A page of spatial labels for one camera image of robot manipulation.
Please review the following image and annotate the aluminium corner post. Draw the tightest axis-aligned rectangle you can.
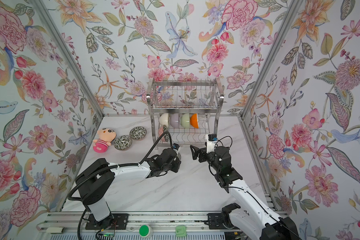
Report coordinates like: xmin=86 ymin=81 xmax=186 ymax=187
xmin=241 ymin=1 xmax=302 ymax=120
xmin=30 ymin=0 xmax=105 ymax=120

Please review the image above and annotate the stainless steel dish rack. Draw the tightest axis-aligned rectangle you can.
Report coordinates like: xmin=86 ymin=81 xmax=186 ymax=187
xmin=147 ymin=78 xmax=224 ymax=145

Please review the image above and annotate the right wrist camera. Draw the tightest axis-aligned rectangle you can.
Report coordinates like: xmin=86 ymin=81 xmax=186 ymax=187
xmin=205 ymin=134 xmax=218 ymax=154

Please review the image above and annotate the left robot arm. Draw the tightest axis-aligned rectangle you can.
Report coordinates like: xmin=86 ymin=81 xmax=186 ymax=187
xmin=69 ymin=144 xmax=181 ymax=225

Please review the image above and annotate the purple bowl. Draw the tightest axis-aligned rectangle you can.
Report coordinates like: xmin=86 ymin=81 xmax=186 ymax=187
xmin=170 ymin=113 xmax=180 ymax=129

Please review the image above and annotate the orange white bowl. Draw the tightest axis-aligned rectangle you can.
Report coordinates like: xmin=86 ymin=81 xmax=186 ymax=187
xmin=190 ymin=114 xmax=199 ymax=129

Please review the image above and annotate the aluminium right corner post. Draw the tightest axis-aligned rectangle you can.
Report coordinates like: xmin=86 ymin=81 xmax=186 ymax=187
xmin=241 ymin=1 xmax=302 ymax=120

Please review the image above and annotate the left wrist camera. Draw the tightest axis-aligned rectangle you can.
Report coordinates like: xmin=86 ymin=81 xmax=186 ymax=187
xmin=173 ymin=143 xmax=180 ymax=151

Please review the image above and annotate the green round button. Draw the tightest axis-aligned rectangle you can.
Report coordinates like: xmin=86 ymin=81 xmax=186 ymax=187
xmin=139 ymin=225 xmax=154 ymax=238

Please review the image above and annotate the pink plush doll toy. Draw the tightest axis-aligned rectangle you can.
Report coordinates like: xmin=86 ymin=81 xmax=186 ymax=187
xmin=93 ymin=128 xmax=117 ymax=153

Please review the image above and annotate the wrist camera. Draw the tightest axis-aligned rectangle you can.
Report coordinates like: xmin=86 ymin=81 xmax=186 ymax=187
xmin=205 ymin=134 xmax=218 ymax=154
xmin=173 ymin=143 xmax=180 ymax=151

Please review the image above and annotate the black corrugated left cable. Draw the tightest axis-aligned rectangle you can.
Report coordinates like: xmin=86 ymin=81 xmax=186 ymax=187
xmin=67 ymin=131 xmax=175 ymax=240

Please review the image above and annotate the green bowl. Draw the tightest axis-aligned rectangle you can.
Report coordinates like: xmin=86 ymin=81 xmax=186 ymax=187
xmin=180 ymin=113 xmax=190 ymax=129

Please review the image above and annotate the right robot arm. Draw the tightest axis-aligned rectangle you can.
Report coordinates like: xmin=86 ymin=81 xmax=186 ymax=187
xmin=190 ymin=144 xmax=300 ymax=240

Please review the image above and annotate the cream bowl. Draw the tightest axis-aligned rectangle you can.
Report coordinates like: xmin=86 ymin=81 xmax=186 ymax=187
xmin=159 ymin=113 xmax=170 ymax=128

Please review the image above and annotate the light green square button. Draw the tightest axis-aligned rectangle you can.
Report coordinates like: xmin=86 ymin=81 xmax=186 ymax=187
xmin=176 ymin=226 xmax=187 ymax=238

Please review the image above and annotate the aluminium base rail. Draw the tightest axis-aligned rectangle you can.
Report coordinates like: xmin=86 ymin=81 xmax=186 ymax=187
xmin=36 ymin=212 xmax=249 ymax=240

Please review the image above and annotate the patterned bowl front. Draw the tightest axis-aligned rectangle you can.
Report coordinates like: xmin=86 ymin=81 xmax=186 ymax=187
xmin=158 ymin=125 xmax=170 ymax=143

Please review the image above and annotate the aluminium left corner post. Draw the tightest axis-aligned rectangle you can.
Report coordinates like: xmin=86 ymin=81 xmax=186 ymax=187
xmin=30 ymin=0 xmax=105 ymax=120

